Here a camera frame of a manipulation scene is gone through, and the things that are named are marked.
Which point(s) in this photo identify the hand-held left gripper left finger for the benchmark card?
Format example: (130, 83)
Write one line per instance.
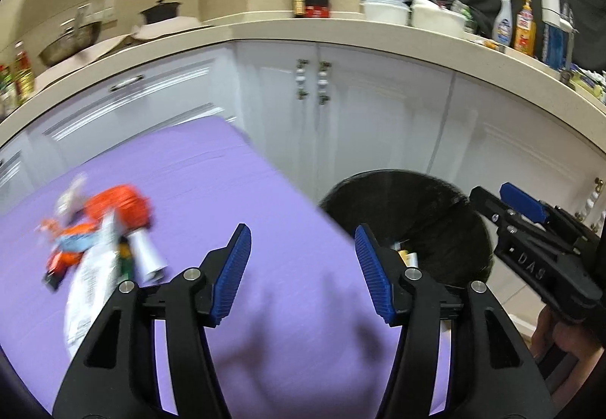
(232, 277)

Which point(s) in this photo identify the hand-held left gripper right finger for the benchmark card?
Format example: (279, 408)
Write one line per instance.
(376, 277)

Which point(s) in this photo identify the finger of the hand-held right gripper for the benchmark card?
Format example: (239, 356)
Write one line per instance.
(523, 203)
(490, 206)

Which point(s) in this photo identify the black trash bin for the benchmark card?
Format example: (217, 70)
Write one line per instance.
(426, 210)

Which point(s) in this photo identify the orange plastic bag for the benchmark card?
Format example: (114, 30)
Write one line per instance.
(118, 206)

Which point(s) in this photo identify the person's right hand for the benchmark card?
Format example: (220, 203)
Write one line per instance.
(582, 348)

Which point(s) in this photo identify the yellow white wrapper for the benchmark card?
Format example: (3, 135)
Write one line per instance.
(411, 258)

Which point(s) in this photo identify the white paper tube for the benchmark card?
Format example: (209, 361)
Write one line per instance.
(146, 253)

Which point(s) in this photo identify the purple table cloth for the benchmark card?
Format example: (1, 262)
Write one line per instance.
(236, 182)

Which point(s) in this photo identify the dark green packet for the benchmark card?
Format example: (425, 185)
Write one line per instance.
(125, 260)

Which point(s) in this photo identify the white printed snack packet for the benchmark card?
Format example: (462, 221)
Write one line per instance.
(90, 286)

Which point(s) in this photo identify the white kitchen cabinets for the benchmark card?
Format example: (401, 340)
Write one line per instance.
(378, 116)

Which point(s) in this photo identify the orange blue snack wrapper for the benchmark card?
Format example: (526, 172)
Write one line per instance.
(71, 241)

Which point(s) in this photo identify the orange detergent bottle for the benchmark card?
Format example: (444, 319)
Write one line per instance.
(524, 33)

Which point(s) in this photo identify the white spray bottle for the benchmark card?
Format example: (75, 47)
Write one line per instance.
(503, 26)

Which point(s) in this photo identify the clear crumpled plastic bag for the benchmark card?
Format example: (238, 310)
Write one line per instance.
(71, 196)

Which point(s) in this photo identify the white basin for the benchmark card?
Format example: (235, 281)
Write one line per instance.
(435, 19)

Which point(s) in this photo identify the white plastic container stack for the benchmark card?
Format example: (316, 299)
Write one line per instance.
(383, 11)

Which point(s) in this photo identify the beige kitchen countertop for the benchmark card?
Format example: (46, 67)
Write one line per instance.
(284, 28)

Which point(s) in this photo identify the beige stove cover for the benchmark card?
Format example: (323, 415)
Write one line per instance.
(161, 29)

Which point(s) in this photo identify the red black canister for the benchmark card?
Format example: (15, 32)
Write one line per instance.
(318, 7)

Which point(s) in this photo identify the black lidded pot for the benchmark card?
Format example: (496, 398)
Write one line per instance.
(161, 12)

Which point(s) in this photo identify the steel wok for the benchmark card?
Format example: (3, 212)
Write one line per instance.
(71, 42)

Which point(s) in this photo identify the cluster of condiment bottles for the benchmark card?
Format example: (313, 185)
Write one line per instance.
(21, 78)

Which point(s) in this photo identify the white wall switch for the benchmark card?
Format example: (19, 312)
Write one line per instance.
(109, 7)

